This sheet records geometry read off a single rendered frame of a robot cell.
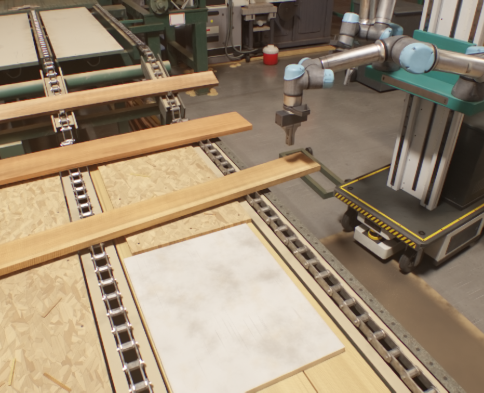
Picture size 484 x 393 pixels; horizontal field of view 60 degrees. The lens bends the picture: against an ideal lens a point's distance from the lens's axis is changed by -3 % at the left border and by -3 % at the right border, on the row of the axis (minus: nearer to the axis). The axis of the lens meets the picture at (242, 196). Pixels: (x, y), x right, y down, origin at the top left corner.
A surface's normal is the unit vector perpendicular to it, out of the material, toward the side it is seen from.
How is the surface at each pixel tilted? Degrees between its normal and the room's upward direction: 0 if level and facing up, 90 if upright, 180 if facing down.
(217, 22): 90
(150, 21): 90
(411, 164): 90
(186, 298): 0
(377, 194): 0
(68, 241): 0
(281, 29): 90
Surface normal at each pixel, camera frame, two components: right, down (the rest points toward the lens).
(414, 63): 0.04, 0.54
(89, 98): 0.16, -0.58
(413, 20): 0.43, 0.59
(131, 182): 0.00, -0.83
